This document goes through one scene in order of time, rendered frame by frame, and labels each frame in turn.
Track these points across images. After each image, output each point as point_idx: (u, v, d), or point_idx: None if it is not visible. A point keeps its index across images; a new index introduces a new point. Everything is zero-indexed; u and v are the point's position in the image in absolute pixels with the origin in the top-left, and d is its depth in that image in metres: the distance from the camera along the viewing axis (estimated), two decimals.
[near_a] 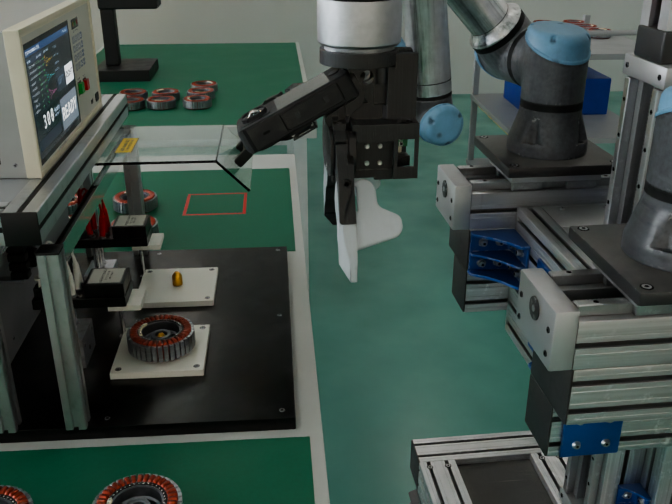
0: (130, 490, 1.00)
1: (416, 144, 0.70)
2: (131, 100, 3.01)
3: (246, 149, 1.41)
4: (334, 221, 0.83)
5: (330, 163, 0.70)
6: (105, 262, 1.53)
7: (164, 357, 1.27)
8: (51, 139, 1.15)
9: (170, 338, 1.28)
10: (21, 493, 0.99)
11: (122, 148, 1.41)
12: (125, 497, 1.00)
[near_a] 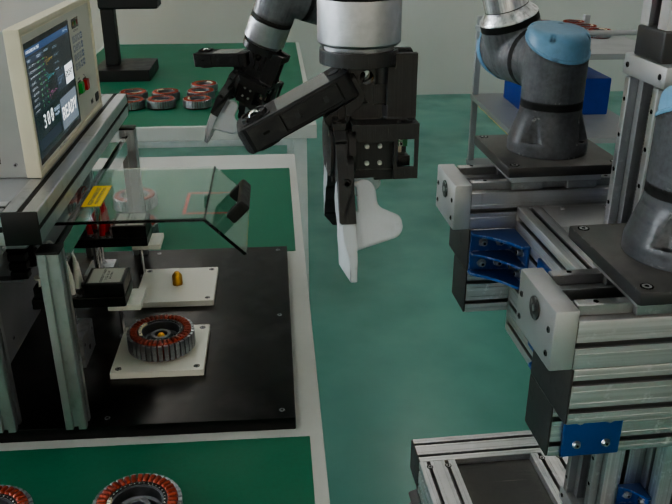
0: (130, 490, 1.00)
1: (416, 144, 0.70)
2: (131, 100, 3.01)
3: (241, 201, 1.16)
4: (334, 221, 0.83)
5: (330, 163, 0.70)
6: (105, 262, 1.53)
7: (164, 357, 1.27)
8: (51, 139, 1.15)
9: (170, 337, 1.28)
10: (21, 493, 0.99)
11: (90, 200, 1.16)
12: (125, 497, 1.00)
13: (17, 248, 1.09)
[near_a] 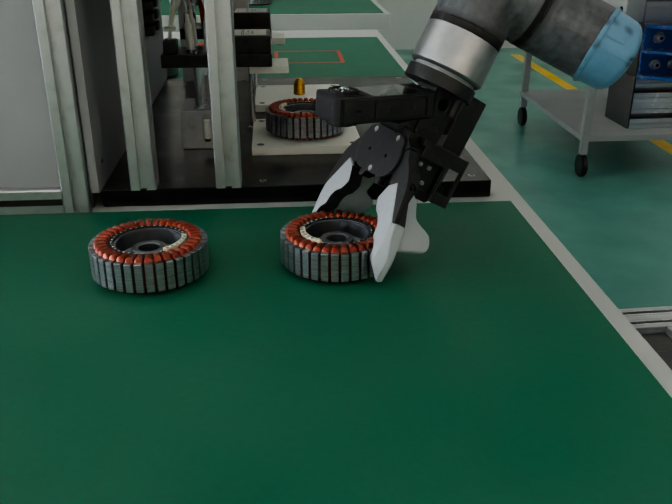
0: (322, 225, 0.79)
1: (458, 179, 0.77)
2: None
3: None
4: None
5: (393, 164, 0.73)
6: None
7: (315, 132, 1.06)
8: None
9: None
10: (187, 223, 0.78)
11: None
12: (316, 233, 0.79)
13: None
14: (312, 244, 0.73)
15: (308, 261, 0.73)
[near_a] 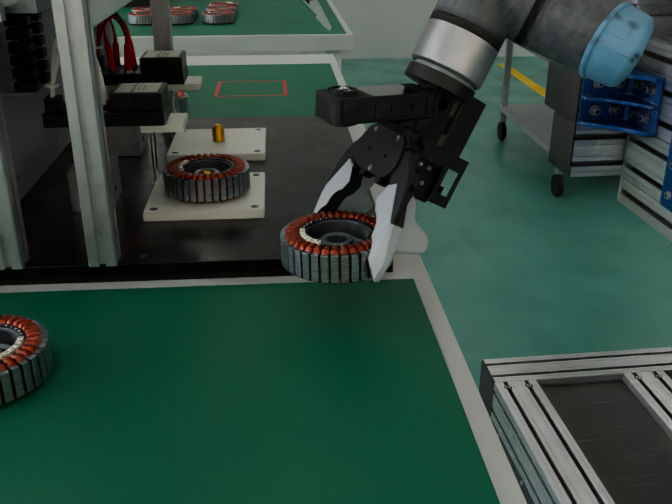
0: (322, 226, 0.79)
1: (458, 179, 0.77)
2: None
3: None
4: None
5: (393, 164, 0.73)
6: None
7: (213, 195, 0.98)
8: None
9: (220, 172, 0.99)
10: (31, 322, 0.70)
11: None
12: (316, 234, 0.79)
13: (24, 12, 0.80)
14: (312, 246, 0.73)
15: (308, 263, 0.73)
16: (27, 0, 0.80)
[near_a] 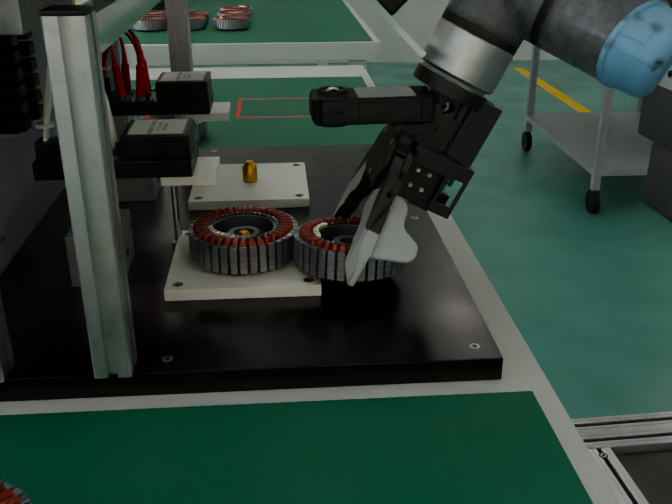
0: (353, 229, 0.80)
1: (462, 189, 0.72)
2: (151, 20, 2.50)
3: None
4: None
5: (380, 168, 0.71)
6: None
7: (289, 254, 0.78)
8: None
9: (277, 225, 0.79)
10: (10, 493, 0.47)
11: None
12: (345, 235, 0.80)
13: (5, 33, 0.58)
14: (306, 235, 0.75)
15: (297, 250, 0.75)
16: (9, 17, 0.58)
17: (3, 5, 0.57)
